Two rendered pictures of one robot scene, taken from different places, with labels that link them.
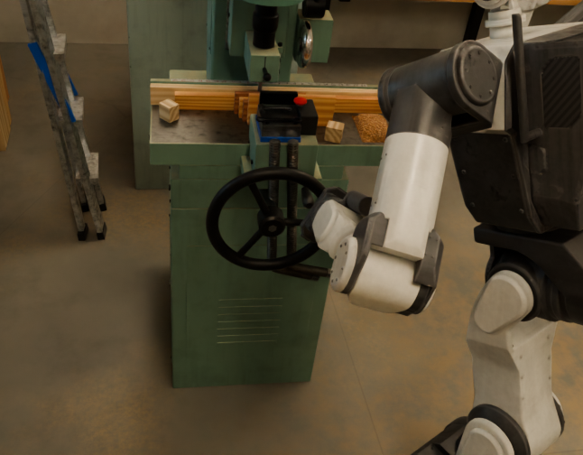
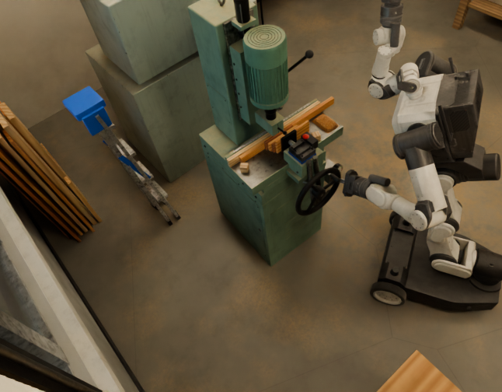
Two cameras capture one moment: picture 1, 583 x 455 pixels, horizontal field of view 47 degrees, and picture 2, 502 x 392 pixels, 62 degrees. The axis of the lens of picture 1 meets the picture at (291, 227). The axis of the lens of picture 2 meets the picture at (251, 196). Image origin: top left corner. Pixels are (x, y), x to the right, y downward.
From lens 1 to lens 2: 102 cm
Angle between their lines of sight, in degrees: 19
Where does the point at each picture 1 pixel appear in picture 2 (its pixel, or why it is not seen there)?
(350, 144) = (325, 138)
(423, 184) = (437, 183)
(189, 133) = (260, 173)
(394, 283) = (439, 218)
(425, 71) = (418, 141)
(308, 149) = (320, 155)
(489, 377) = not seen: hidden behind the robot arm
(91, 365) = (230, 278)
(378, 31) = not seen: hidden behind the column
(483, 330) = not seen: hidden behind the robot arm
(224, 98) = (260, 147)
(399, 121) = (416, 163)
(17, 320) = (180, 279)
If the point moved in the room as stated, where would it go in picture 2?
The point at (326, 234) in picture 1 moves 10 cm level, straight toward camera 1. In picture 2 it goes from (384, 203) to (397, 222)
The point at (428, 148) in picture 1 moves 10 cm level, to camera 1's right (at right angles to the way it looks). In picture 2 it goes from (431, 169) to (455, 159)
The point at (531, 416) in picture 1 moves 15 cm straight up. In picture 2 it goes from (454, 212) to (464, 194)
